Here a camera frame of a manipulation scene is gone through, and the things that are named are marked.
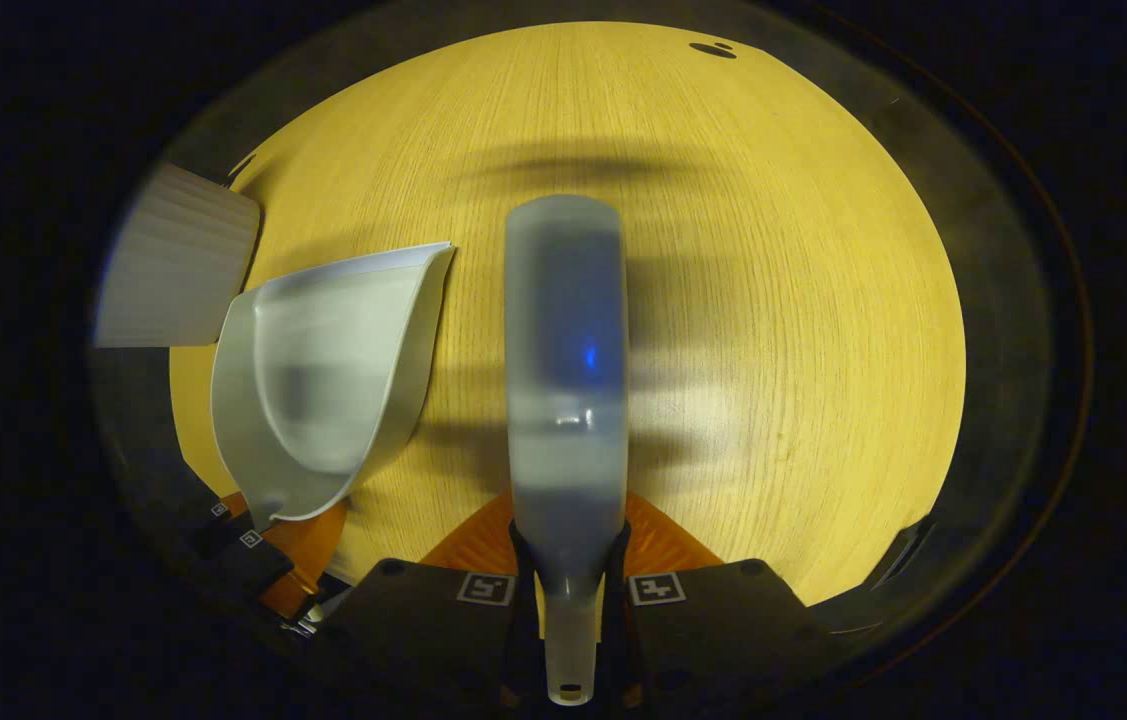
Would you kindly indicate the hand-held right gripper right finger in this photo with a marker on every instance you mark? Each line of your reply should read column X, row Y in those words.
column 618, row 630

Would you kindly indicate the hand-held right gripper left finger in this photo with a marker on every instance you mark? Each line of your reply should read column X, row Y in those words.
column 526, row 630

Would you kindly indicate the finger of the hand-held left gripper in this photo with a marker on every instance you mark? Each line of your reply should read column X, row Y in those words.
column 215, row 518
column 258, row 565

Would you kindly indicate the grey plastic dustpan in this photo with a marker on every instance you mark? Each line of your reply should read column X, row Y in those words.
column 323, row 380

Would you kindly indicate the white garbage bin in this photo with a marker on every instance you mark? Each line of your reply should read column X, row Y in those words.
column 178, row 265

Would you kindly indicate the small grey broom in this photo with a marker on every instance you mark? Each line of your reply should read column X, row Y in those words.
column 566, row 350

